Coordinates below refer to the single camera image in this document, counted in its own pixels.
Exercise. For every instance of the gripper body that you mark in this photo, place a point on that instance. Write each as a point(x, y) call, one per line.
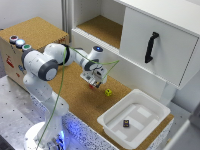
point(94, 74)

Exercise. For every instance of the pink block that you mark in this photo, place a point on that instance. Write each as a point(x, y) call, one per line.
point(91, 86)

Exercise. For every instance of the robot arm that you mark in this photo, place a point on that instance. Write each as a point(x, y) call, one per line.
point(40, 66)

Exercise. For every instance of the yellow block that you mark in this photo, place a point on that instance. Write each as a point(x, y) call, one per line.
point(108, 92)

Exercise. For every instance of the purple block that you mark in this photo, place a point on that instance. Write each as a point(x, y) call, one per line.
point(126, 123)

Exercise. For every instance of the white plastic box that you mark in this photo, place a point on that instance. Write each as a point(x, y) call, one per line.
point(133, 118)

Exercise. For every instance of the white sliding door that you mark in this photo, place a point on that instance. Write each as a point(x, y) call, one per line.
point(156, 46)

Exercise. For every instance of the white cabinet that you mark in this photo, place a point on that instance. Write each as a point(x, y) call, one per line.
point(140, 20)

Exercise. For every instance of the green button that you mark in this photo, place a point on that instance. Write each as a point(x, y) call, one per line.
point(27, 47)

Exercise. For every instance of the blue button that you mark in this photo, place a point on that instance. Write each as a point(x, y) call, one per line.
point(20, 43)

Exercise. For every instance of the red button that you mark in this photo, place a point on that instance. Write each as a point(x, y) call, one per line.
point(14, 39)

